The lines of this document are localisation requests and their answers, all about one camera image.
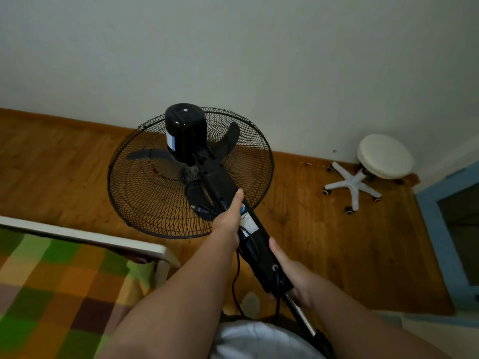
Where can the person's right hand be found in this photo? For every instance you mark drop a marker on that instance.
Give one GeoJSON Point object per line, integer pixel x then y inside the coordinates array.
{"type": "Point", "coordinates": [299, 282]}

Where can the person's left hand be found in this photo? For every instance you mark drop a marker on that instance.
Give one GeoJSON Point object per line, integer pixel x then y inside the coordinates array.
{"type": "Point", "coordinates": [228, 228]}

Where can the black fan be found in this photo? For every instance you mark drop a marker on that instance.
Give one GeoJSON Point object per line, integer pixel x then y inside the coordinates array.
{"type": "Point", "coordinates": [185, 127]}

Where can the person's right forearm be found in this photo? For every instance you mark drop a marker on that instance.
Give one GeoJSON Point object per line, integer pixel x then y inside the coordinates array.
{"type": "Point", "coordinates": [366, 332]}

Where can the person's left forearm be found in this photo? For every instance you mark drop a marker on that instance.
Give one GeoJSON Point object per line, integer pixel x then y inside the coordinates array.
{"type": "Point", "coordinates": [179, 306]}

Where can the person's grey shirt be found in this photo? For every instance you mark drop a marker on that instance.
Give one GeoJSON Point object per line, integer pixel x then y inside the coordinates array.
{"type": "Point", "coordinates": [262, 342]}

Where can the white perforated shoe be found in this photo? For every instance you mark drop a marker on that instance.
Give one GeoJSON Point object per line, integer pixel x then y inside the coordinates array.
{"type": "Point", "coordinates": [250, 305]}

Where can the white round swivel stool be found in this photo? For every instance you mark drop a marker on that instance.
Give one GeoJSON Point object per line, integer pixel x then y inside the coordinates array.
{"type": "Point", "coordinates": [385, 155]}

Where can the plaid bed sheet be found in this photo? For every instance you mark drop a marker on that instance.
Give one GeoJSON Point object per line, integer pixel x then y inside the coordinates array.
{"type": "Point", "coordinates": [56, 295]}

